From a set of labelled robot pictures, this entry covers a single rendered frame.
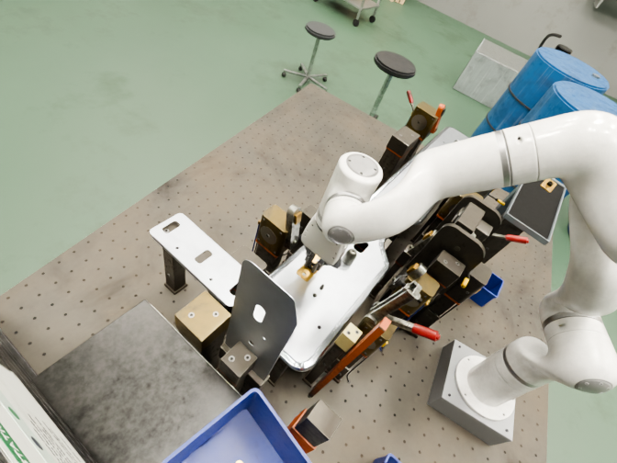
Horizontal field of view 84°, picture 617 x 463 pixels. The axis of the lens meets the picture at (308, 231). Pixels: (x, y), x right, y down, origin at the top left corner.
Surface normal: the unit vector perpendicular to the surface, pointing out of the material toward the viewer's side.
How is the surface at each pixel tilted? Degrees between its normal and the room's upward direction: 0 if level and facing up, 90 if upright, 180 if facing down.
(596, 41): 90
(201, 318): 0
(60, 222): 0
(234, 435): 0
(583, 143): 65
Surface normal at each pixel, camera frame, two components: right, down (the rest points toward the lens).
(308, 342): 0.26, -0.61
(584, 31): -0.47, 0.60
